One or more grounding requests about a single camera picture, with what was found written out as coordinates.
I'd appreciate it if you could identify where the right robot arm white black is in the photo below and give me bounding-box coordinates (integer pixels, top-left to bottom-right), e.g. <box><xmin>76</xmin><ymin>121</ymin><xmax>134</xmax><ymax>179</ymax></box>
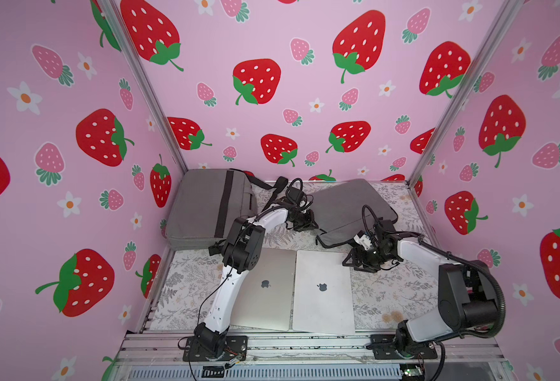
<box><xmin>343</xmin><ymin>205</ymin><xmax>506</xmax><ymax>357</ymax></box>

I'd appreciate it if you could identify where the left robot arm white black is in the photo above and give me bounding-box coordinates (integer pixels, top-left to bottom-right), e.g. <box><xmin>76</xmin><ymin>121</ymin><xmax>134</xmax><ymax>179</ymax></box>
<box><xmin>190</xmin><ymin>178</ymin><xmax>319</xmax><ymax>358</ymax></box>

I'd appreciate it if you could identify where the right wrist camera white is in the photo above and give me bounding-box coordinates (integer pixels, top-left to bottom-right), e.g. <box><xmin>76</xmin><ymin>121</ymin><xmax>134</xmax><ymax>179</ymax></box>
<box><xmin>354</xmin><ymin>232</ymin><xmax>373</xmax><ymax>251</ymax></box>

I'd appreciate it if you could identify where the silver laptop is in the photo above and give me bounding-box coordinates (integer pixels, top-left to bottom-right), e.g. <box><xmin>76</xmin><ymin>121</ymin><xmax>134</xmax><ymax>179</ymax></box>
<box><xmin>293</xmin><ymin>250</ymin><xmax>356</xmax><ymax>335</ymax></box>
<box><xmin>231</xmin><ymin>249</ymin><xmax>297</xmax><ymax>331</ymax></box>

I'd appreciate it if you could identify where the aluminium post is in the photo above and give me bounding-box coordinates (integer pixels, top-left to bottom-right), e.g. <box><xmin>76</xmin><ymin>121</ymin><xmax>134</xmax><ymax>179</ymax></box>
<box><xmin>406</xmin><ymin>0</ymin><xmax>524</xmax><ymax>191</ymax></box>
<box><xmin>99</xmin><ymin>0</ymin><xmax>189</xmax><ymax>179</ymax></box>

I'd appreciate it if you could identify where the right rear aluminium post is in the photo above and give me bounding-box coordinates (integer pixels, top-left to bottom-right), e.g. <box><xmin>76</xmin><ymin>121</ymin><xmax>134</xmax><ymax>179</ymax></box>
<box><xmin>406</xmin><ymin>0</ymin><xmax>524</xmax><ymax>191</ymax></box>

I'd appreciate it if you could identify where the left rear aluminium post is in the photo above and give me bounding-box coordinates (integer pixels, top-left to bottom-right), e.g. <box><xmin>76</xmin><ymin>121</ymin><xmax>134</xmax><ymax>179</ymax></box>
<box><xmin>99</xmin><ymin>0</ymin><xmax>189</xmax><ymax>179</ymax></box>

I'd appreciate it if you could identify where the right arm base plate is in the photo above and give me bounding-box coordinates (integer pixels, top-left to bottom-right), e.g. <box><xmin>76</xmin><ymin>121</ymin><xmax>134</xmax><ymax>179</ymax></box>
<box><xmin>366</xmin><ymin>334</ymin><xmax>438</xmax><ymax>360</ymax></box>

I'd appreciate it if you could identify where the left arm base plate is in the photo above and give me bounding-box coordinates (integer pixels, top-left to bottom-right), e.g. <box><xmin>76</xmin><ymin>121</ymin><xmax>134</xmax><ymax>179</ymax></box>
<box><xmin>183</xmin><ymin>336</ymin><xmax>248</xmax><ymax>362</ymax></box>

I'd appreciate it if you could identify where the aluminium frame rail front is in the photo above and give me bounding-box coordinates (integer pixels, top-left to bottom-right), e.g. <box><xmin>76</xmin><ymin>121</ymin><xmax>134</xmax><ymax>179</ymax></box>
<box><xmin>109</xmin><ymin>330</ymin><xmax>516</xmax><ymax>380</ymax></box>

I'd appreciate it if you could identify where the grey laptop bag black strap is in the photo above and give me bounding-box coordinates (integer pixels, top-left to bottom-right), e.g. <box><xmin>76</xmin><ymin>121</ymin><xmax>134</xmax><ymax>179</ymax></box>
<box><xmin>164</xmin><ymin>167</ymin><xmax>290</xmax><ymax>251</ymax></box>

